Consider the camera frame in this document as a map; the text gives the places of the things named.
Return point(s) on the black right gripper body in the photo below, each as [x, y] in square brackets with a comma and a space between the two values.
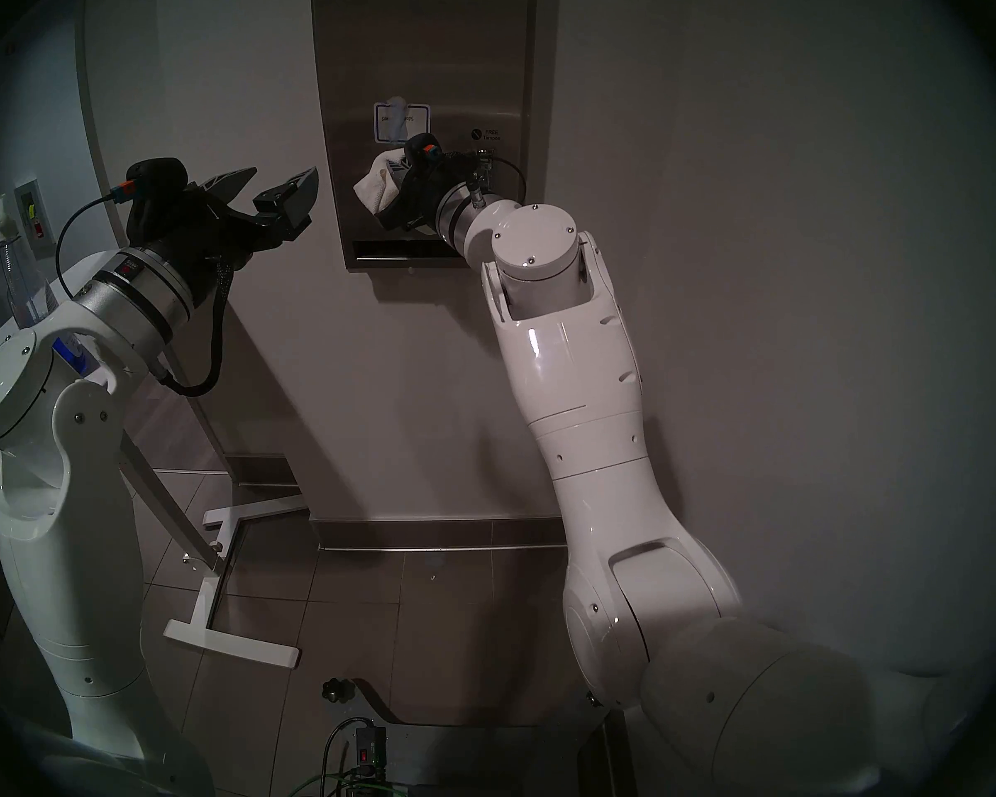
[419, 202]

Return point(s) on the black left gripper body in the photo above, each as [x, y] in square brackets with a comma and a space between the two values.
[207, 243]

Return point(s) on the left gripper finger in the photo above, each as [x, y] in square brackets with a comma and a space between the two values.
[292, 206]
[224, 191]

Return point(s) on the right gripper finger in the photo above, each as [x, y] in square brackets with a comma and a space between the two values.
[400, 169]

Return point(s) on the white terry cloth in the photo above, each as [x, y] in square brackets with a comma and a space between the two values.
[373, 188]

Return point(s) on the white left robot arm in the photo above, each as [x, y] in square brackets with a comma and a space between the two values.
[58, 513]

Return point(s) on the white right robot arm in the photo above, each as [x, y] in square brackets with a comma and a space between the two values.
[573, 388]

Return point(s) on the white foam smear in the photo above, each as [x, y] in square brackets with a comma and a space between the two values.
[396, 110]

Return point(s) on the clear spray bottle blue liquid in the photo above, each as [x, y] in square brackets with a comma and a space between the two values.
[25, 293]

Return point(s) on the black star knob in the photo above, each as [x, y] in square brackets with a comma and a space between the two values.
[336, 691]
[593, 699]

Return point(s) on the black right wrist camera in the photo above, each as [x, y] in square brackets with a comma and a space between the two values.
[422, 149]

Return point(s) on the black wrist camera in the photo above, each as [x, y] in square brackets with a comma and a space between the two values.
[422, 149]
[156, 196]

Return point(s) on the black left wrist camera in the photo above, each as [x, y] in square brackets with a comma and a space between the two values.
[156, 196]

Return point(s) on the stainless steel wall dispenser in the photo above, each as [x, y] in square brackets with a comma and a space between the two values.
[423, 56]

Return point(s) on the white wall box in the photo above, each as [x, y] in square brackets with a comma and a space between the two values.
[37, 222]

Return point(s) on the white table with frame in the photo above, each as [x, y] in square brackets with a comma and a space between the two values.
[241, 646]

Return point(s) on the black box red switch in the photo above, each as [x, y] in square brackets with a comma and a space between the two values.
[372, 750]

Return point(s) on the grey metal base plate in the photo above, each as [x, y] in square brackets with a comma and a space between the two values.
[481, 754]

